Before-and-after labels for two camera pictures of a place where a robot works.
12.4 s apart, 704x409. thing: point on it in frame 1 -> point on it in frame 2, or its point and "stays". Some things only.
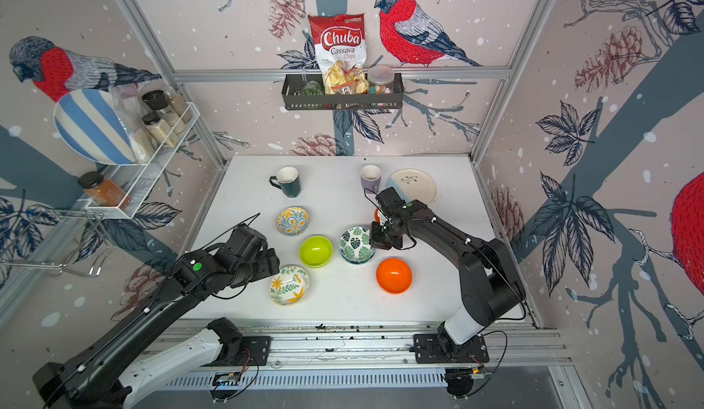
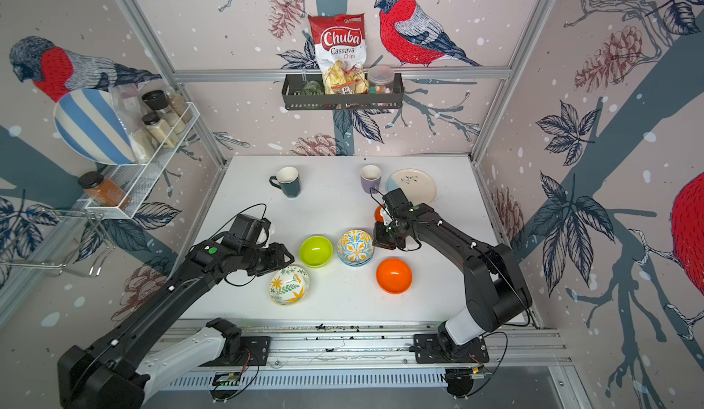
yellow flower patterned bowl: [288, 284] stays
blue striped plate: [91, 124] stays
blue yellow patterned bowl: [291, 221] -> [356, 248]
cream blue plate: [412, 184] stays
